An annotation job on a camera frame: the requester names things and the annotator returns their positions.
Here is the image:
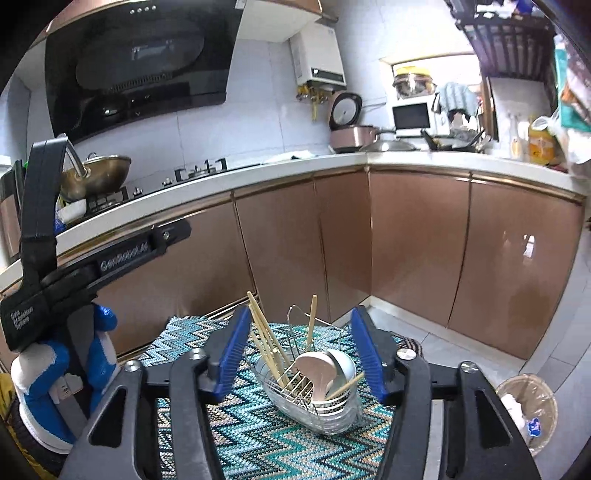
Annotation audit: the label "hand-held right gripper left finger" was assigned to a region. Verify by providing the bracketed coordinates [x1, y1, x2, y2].
[58, 306, 253, 480]

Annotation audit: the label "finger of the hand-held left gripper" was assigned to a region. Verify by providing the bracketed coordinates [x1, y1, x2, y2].
[150, 219, 193, 258]

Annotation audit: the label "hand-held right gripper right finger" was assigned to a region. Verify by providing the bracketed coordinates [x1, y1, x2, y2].
[350, 305, 546, 480]

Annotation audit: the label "bunch of wooden chopsticks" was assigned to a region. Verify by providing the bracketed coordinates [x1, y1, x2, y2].
[246, 290, 366, 403]

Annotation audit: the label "clear utensil holder wire rack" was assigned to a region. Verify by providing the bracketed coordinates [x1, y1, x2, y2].
[252, 305, 366, 437]

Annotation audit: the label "person's left hand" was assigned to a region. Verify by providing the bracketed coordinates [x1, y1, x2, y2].
[10, 302, 118, 456]

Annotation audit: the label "beige ceramic spoon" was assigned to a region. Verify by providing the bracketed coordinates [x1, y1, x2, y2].
[294, 352, 343, 403]

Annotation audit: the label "black gas stove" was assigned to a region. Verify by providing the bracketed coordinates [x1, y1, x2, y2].
[85, 157, 265, 214]

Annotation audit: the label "wooden chopstick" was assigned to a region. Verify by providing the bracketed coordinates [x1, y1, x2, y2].
[305, 294, 319, 352]

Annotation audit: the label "zigzag woven mat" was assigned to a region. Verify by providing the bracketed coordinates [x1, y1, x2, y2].
[139, 316, 424, 480]

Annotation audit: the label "copper base cabinets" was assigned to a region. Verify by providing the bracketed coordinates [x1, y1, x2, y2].
[0, 166, 588, 366]

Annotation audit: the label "dark ribbed object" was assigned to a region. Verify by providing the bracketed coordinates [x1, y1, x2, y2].
[6, 396, 75, 479]

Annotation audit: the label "trash bin with clear liner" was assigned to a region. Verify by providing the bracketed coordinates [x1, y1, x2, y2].
[496, 373, 560, 458]

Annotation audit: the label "black range hood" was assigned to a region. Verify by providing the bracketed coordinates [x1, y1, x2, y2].
[43, 0, 246, 147]

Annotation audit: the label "yellow gas pipe fittings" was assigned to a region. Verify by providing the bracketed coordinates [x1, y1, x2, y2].
[296, 82, 334, 122]

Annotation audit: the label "pink rice cooker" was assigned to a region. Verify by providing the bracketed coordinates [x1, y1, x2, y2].
[328, 90, 378, 154]

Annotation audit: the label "steel pan lid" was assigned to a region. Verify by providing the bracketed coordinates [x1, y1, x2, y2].
[359, 128, 419, 153]

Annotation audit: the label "black pan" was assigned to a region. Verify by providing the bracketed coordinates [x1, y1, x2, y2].
[420, 128, 486, 154]

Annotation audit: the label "white water heater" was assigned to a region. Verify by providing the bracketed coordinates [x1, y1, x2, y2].
[289, 20, 347, 91]

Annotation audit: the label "white microwave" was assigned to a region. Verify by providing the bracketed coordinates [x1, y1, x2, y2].
[391, 94, 440, 138]

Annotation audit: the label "white spray bottle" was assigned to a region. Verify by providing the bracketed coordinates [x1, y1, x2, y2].
[507, 113, 523, 160]

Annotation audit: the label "blue towel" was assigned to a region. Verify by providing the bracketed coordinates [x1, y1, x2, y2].
[436, 82, 479, 117]

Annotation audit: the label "yellow oil bottle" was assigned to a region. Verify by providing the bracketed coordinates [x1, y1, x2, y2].
[526, 117, 558, 167]

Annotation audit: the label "white cutting board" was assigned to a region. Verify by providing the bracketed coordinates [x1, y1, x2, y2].
[486, 76, 553, 154]

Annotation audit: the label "teal white bag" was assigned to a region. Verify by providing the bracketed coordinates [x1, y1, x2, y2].
[553, 45, 588, 131]

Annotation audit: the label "black dish rack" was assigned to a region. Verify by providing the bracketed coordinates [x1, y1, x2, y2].
[445, 0, 560, 94]

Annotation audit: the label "brass wok with steel handle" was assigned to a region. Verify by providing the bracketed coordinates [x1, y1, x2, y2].
[59, 138, 133, 202]

